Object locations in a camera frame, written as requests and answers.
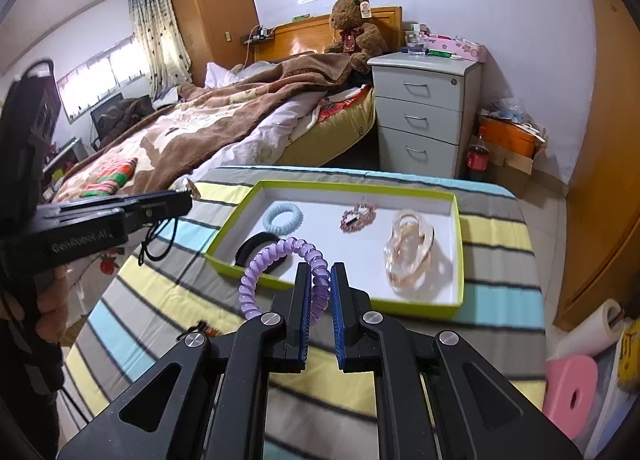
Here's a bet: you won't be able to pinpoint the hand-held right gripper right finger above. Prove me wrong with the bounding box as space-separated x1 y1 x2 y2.
330 263 583 460

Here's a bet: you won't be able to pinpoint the black cord necklace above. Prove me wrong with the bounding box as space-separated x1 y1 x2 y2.
137 179 201 268

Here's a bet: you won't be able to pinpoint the cola bottle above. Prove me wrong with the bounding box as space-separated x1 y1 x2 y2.
466 133 490 183

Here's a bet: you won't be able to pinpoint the paper towel roll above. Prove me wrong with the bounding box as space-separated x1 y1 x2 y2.
552 299 626 361

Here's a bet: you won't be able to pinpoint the striped bed sheet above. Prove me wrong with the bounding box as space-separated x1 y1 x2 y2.
62 165 548 460

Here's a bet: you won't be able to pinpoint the white pillow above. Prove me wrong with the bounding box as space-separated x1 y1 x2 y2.
204 62 241 88

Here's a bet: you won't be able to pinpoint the person's left hand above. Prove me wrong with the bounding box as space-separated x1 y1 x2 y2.
0 263 73 343

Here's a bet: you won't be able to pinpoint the window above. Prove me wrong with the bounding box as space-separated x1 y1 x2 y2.
55 35 151 123

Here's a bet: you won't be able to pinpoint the yellow box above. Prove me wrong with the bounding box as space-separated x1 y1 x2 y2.
617 320 640 386

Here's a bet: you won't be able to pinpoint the brown blanket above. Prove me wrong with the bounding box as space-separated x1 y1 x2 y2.
52 51 353 206

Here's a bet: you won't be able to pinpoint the pink foam roll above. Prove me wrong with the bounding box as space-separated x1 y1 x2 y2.
542 355 601 441

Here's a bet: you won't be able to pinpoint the glass bottle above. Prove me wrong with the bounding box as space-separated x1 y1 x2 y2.
406 24 426 55

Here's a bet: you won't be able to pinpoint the clear hair claw clip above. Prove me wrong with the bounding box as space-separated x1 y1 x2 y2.
384 209 448 298

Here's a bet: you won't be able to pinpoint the white quilt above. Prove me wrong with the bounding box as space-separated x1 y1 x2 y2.
190 90 326 181

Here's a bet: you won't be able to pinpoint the clear plastic bags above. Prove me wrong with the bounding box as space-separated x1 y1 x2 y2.
480 98 546 136

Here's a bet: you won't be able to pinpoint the person's left forearm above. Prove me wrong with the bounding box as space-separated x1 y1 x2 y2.
0 320 63 460

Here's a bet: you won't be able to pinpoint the white plastic bin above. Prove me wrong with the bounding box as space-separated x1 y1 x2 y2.
595 355 636 441

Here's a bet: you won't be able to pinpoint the grey nightstand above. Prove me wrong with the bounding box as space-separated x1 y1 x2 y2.
367 49 483 180

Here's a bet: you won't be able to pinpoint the brown teddy bear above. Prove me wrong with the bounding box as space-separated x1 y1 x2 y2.
325 0 390 74

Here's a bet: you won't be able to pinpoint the orange box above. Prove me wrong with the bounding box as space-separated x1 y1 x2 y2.
480 117 538 156

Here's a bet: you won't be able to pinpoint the purple spiral hair tie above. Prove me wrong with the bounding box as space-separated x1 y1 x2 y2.
239 237 333 326

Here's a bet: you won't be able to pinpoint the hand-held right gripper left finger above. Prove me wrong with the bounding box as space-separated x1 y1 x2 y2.
57 263 313 460

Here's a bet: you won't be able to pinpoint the green cardboard box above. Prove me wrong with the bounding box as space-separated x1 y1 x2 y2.
205 180 466 321

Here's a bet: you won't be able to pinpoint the red patterned cloth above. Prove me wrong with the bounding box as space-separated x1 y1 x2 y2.
315 88 373 126

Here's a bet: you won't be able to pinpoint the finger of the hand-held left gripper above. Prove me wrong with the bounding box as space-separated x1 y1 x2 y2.
122 200 193 240
37 189 193 218

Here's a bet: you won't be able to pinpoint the wooden headboard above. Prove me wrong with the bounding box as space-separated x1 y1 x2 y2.
255 5 403 64

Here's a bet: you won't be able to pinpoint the tall wooden wardrobe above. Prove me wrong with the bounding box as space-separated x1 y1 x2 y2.
166 0 261 88

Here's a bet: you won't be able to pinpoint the dark chair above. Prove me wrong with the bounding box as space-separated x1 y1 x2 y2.
90 93 156 148

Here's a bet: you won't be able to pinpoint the wooden wardrobe door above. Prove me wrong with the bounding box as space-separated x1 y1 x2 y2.
552 0 640 333

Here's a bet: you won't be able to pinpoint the patterned curtain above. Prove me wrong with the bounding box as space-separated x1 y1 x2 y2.
126 0 193 101

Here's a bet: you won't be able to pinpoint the power strip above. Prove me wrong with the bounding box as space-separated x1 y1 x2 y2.
241 26 277 45

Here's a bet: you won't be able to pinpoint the red green plaid cushion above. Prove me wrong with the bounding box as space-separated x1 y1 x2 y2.
80 157 138 198

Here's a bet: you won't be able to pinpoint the black bangle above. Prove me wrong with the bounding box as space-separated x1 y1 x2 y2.
235 234 291 275

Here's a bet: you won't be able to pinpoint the light blue spiral hair tie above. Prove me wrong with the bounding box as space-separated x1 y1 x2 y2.
262 201 305 236

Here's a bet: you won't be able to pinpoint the yellow bed sheet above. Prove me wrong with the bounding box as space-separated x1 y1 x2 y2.
270 88 377 171

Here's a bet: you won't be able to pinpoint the pink floral box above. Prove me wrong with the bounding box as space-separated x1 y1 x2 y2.
427 34 488 64

